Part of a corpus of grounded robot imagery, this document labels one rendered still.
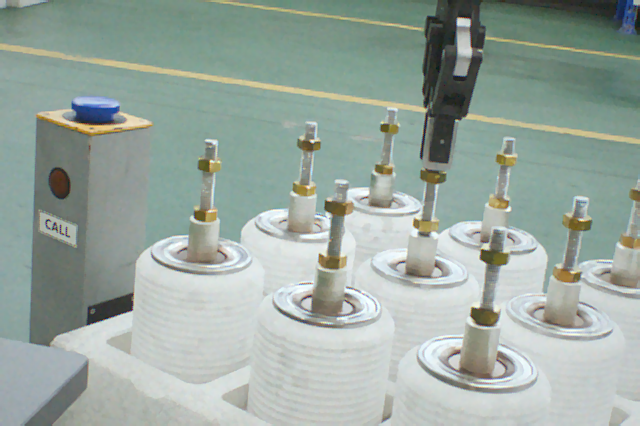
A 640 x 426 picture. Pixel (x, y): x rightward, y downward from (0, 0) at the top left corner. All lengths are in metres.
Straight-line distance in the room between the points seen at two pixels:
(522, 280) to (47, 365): 0.48
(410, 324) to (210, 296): 0.15
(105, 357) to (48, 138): 0.22
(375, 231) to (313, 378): 0.27
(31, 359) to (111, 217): 0.41
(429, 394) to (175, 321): 0.21
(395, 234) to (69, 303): 0.29
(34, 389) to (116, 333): 0.35
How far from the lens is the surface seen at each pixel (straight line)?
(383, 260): 0.83
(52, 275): 0.96
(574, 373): 0.75
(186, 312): 0.77
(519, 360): 0.70
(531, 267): 0.90
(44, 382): 0.51
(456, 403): 0.65
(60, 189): 0.92
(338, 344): 0.70
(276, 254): 0.86
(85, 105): 0.92
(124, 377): 0.78
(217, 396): 0.76
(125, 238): 0.95
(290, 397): 0.72
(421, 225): 0.81
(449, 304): 0.80
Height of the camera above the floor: 0.53
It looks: 17 degrees down
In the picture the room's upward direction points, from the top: 7 degrees clockwise
